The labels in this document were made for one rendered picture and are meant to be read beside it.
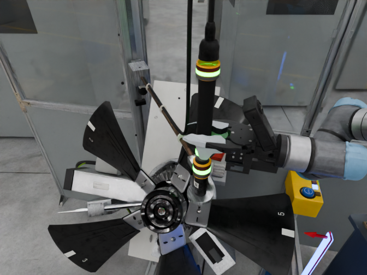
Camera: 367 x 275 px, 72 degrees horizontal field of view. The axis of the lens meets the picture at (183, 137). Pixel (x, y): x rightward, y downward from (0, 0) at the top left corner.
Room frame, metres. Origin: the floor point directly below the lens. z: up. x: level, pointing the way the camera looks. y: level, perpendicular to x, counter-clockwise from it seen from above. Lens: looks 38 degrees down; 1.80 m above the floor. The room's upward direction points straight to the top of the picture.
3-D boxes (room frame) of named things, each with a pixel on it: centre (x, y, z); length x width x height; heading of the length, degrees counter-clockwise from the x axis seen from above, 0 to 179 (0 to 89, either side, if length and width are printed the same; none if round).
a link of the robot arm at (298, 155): (0.40, -0.23, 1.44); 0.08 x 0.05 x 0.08; 167
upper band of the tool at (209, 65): (0.44, -0.04, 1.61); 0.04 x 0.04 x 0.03
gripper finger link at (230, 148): (0.41, -0.09, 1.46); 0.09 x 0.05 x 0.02; 87
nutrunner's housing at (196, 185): (0.44, -0.04, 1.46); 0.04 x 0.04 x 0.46
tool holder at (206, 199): (0.45, -0.04, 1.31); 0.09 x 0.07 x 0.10; 22
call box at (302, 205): (0.65, -0.46, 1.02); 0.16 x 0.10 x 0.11; 167
